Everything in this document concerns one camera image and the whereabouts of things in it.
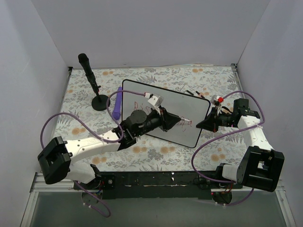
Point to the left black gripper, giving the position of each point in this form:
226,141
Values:
163,118

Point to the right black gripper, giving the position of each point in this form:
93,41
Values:
214,120

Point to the white whiteboard black frame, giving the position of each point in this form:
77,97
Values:
182,104

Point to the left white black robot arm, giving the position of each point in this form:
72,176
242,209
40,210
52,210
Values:
63,159

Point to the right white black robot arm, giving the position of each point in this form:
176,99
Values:
261,165

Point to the purple microphone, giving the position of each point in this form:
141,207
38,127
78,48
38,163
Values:
117,107

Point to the black round microphone stand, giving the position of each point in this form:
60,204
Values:
99,102

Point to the floral patterned table mat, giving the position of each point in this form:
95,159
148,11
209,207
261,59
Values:
79,120

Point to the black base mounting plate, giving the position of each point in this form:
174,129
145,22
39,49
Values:
158,192

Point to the black microphone on stand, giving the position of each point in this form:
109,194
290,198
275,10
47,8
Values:
84,62

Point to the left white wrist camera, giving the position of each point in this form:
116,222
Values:
154,101

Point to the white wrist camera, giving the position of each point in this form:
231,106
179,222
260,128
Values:
154,101
216,101

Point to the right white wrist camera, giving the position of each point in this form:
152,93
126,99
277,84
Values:
216,101

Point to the aluminium frame rail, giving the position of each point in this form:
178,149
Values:
115,180

